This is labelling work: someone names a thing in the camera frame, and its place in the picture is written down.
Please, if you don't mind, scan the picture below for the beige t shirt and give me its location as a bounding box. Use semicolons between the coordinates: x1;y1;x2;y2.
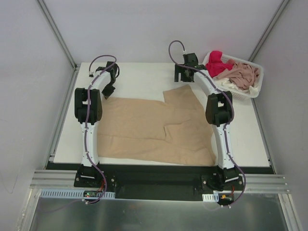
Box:
97;85;216;166

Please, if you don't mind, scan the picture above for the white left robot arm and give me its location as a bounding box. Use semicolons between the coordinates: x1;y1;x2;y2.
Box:
74;61;119;188

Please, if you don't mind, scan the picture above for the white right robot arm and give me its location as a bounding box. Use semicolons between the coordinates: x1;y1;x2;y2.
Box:
174;53;239;191

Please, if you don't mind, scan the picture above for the pink red shirt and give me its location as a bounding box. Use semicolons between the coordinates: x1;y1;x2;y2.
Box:
205;51;234;78

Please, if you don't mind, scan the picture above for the dusty pink shirt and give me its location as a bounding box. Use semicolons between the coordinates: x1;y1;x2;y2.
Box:
216;60;260;90

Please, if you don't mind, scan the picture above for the white plastic laundry basket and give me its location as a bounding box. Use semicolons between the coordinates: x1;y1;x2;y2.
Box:
203;51;264;100

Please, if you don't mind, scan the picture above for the cream white shirt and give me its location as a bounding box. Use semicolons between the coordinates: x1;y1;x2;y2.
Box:
214;78;260;100

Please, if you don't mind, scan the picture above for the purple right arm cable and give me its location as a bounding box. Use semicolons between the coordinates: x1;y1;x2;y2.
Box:
167;40;247;210

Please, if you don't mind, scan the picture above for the left aluminium frame post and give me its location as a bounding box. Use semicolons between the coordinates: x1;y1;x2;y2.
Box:
36;0;78;70

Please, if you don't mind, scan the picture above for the aluminium frame post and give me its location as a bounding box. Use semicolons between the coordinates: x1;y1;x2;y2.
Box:
36;0;78;70
248;0;291;62

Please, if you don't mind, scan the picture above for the right aluminium frame post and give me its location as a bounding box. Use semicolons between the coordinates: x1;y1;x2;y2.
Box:
248;0;291;62

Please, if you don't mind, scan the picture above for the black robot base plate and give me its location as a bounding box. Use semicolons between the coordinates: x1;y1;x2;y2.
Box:
74;164;244;201

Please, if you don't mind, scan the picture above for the right white cable duct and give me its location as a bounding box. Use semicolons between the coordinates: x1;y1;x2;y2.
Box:
202;193;219;203

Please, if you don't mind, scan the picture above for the aluminium front rail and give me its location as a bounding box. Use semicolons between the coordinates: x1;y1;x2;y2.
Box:
30;170;290;194

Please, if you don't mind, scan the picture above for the white slotted cable duct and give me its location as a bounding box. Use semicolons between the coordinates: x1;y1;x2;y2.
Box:
40;189;116;200

